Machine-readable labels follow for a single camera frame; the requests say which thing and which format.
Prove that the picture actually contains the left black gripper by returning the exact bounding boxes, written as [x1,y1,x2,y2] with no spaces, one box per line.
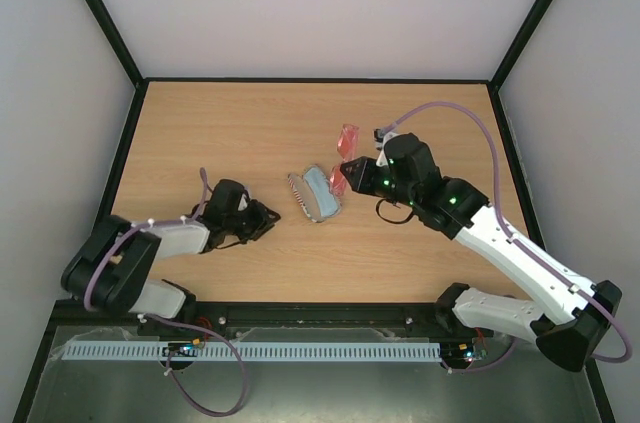
[225,198,281,243]

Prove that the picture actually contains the red transparent sunglasses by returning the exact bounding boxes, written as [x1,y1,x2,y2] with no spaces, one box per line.
[329,124,359,197]

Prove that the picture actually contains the blue cleaning cloth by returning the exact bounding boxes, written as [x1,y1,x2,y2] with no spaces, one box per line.
[303,166,341,219]

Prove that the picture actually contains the striped sunglasses case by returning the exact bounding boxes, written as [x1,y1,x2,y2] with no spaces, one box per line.
[287,165,342,223]

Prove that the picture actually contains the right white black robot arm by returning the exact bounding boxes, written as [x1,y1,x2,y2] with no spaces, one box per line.
[333,133,622,372]

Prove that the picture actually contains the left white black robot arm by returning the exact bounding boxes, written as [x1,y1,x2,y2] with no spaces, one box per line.
[60,179,281,319]

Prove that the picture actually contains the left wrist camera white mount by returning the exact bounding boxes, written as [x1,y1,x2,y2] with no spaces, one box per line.
[238,194,250,211]

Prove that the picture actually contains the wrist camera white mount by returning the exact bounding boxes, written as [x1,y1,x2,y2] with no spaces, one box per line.
[238,194,250,211]
[374,128,398,167]

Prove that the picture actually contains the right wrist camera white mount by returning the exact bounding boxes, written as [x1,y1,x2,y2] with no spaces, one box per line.
[374,128,398,167]

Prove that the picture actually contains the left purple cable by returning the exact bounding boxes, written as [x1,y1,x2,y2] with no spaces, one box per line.
[81,166,251,416]

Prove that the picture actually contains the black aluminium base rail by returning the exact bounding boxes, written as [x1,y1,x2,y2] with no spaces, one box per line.
[46,300,494,342]

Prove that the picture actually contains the light blue slotted cable duct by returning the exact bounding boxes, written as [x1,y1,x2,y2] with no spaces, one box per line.
[62,341,441,363]

